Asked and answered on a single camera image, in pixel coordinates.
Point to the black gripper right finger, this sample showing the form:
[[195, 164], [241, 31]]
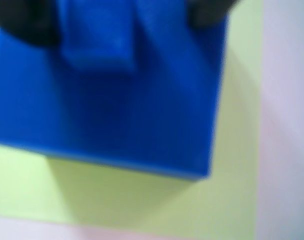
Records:
[[209, 11]]

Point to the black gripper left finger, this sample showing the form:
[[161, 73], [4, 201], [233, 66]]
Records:
[[24, 20]]

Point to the tiny blue cube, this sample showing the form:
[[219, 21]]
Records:
[[96, 37]]

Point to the large blue cube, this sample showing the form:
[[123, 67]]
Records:
[[141, 120]]

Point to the green paper square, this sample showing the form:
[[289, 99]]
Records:
[[141, 205]]

